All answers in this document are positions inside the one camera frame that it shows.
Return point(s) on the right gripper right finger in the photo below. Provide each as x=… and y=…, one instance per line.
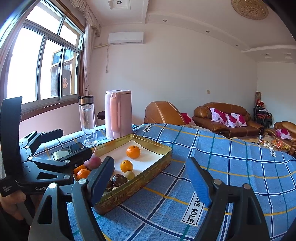
x=247, y=221

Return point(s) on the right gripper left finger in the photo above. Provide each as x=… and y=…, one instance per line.
x=51, y=221

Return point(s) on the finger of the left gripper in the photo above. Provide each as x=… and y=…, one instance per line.
x=72, y=160
x=36, y=139

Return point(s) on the purple red dragon fruit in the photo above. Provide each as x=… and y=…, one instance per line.
x=93, y=163

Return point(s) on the dark brown fruit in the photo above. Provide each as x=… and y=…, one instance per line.
x=118, y=180
x=109, y=186

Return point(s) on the large orange tangerine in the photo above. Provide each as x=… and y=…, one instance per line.
x=133, y=151

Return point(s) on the person's left hand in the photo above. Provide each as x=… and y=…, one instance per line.
x=9, y=204

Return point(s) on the black smartphone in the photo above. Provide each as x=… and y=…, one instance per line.
x=67, y=151

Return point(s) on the clear glass water bottle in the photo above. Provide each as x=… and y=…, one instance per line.
x=87, y=120

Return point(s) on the dark round stool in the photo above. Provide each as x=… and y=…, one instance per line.
x=101, y=115

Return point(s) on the pink electric kettle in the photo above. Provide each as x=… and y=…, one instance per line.
x=118, y=113

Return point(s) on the gold metal tin tray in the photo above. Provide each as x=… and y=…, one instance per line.
x=154, y=158

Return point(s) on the blue plaid tablecloth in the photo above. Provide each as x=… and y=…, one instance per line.
x=167, y=182

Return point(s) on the wooden coffee table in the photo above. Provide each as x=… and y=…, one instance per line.
x=266, y=141

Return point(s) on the pink floral cushion right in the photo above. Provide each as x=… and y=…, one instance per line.
x=235, y=120

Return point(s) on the pink floral armchair cushion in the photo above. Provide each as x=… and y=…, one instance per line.
x=283, y=133

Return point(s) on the pink floral cushion left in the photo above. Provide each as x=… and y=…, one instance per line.
x=219, y=116

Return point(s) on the brown leather armchair near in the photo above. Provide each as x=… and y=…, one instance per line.
x=165, y=112

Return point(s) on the brown leather armchair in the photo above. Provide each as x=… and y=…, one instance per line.
x=165, y=112
x=291, y=127

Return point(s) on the brown leather three-seat sofa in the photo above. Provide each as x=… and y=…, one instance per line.
x=202, y=117

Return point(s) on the black shelf with clutter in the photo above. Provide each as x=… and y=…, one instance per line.
x=260, y=114

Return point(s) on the brown leather armchair far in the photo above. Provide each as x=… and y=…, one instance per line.
x=291, y=127

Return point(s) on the pink curtain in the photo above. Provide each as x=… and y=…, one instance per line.
x=92, y=30

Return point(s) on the window with metal frame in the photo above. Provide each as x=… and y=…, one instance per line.
x=43, y=59

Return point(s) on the white wall air conditioner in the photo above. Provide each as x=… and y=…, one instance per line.
x=122, y=38

